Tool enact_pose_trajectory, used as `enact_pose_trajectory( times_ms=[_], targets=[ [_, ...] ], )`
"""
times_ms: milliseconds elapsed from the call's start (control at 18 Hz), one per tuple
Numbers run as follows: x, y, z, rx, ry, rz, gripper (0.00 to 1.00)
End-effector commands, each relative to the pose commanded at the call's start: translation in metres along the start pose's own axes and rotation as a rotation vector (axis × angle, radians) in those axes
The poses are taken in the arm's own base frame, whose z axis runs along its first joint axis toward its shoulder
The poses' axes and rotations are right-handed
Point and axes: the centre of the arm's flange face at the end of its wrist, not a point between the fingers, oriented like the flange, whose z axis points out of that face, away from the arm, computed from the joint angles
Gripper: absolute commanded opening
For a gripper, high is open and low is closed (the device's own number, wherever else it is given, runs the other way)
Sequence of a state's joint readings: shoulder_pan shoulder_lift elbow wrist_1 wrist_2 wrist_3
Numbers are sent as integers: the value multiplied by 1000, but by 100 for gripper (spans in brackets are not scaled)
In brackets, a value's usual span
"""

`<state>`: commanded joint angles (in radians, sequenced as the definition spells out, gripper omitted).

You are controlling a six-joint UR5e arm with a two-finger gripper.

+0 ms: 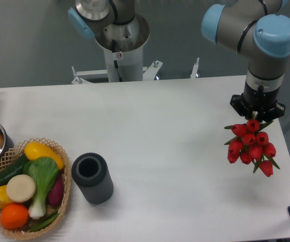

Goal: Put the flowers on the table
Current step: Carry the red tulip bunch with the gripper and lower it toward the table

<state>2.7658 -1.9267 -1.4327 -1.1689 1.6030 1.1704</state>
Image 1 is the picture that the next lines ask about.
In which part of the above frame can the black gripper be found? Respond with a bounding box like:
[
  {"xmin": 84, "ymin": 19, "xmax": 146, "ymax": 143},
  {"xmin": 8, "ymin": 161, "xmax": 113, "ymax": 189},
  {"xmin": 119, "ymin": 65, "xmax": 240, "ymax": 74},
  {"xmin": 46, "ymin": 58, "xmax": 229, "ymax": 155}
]
[{"xmin": 230, "ymin": 82, "xmax": 285, "ymax": 120}]

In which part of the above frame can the green cucumber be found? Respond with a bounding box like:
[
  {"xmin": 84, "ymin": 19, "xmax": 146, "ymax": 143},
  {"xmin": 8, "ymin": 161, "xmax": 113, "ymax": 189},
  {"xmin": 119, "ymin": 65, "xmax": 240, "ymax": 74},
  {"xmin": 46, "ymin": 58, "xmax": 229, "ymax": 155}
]
[{"xmin": 0, "ymin": 154, "xmax": 29, "ymax": 186}]

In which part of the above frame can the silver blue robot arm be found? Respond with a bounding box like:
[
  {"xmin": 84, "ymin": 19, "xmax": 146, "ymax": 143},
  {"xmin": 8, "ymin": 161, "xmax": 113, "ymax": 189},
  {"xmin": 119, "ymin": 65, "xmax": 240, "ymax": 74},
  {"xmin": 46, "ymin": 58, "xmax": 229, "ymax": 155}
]
[{"xmin": 67, "ymin": 1, "xmax": 290, "ymax": 122}]

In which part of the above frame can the orange fruit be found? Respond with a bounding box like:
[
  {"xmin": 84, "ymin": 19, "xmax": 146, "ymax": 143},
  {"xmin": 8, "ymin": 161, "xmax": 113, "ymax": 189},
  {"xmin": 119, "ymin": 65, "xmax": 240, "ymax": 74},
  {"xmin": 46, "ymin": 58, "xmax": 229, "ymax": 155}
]
[{"xmin": 0, "ymin": 203, "xmax": 29, "ymax": 229}]

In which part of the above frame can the purple sweet potato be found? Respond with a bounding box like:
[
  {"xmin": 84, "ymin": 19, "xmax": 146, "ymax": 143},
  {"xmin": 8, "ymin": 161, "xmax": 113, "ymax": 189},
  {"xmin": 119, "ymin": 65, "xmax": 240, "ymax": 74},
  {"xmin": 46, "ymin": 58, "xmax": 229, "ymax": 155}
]
[{"xmin": 47, "ymin": 174, "xmax": 64, "ymax": 206}]

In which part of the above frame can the green bean pod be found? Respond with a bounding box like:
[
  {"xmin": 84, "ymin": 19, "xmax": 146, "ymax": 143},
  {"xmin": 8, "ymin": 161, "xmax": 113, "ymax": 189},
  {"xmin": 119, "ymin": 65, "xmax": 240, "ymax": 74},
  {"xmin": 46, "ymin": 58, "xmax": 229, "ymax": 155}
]
[{"xmin": 29, "ymin": 210, "xmax": 59, "ymax": 232}]

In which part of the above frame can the yellow bell pepper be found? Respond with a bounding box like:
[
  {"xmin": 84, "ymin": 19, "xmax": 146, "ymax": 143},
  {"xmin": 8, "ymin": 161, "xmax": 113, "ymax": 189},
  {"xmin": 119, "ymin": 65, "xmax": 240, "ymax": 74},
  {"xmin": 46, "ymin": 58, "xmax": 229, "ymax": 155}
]
[{"xmin": 0, "ymin": 185, "xmax": 14, "ymax": 209}]

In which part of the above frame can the woven wicker basket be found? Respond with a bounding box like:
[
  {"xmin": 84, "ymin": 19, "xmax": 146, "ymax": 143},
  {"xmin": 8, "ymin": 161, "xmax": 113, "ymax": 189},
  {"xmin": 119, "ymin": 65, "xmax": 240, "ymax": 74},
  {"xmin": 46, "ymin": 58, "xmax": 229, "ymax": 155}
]
[{"xmin": 0, "ymin": 138, "xmax": 71, "ymax": 240}]

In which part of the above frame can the beige round disc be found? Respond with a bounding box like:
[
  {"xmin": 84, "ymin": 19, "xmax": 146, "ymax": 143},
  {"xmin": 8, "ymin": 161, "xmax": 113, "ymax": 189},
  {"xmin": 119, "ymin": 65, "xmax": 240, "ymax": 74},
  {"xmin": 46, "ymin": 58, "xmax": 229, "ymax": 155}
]
[{"xmin": 6, "ymin": 174, "xmax": 36, "ymax": 203}]

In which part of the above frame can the yellow squash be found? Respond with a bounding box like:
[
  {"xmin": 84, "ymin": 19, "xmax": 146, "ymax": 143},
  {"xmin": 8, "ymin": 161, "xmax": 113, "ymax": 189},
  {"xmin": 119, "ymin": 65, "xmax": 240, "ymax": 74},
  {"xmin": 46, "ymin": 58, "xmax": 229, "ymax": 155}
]
[{"xmin": 24, "ymin": 142, "xmax": 64, "ymax": 170}]

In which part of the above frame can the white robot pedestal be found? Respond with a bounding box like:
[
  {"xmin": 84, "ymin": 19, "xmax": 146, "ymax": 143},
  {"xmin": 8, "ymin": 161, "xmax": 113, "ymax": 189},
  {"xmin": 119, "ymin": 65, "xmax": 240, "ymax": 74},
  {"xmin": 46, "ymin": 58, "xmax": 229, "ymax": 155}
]
[{"xmin": 68, "ymin": 9, "xmax": 163, "ymax": 84}]

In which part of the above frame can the green bok choy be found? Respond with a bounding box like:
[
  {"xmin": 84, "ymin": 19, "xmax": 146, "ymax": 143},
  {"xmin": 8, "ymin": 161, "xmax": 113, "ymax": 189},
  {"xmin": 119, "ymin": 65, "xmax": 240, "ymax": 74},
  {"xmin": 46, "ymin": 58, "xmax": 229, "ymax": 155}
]
[{"xmin": 23, "ymin": 157, "xmax": 58, "ymax": 219}]

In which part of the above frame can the red tulip bouquet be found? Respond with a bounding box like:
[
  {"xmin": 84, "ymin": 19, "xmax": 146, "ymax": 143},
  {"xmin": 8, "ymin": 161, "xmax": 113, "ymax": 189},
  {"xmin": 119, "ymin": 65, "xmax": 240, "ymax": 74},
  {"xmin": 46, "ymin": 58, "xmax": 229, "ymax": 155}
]
[{"xmin": 224, "ymin": 111, "xmax": 280, "ymax": 177}]

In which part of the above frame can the dark grey ribbed vase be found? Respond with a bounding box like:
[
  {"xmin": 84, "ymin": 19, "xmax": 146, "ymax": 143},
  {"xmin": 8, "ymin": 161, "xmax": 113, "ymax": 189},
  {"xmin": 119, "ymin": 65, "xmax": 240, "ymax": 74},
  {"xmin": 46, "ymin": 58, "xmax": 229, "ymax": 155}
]
[{"xmin": 71, "ymin": 153, "xmax": 114, "ymax": 204}]

